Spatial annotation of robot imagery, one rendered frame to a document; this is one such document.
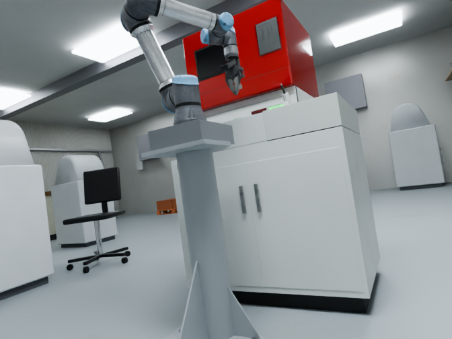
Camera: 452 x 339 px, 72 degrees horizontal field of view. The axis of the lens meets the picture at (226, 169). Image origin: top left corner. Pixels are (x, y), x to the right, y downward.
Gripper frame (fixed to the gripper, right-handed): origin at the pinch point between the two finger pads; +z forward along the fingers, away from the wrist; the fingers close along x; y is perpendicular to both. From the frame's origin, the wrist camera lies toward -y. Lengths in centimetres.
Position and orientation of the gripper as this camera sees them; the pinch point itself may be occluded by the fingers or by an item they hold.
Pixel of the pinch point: (235, 92)
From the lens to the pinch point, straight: 168.1
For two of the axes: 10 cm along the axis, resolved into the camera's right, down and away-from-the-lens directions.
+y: 5.0, -0.3, 8.7
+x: -8.6, 1.5, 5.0
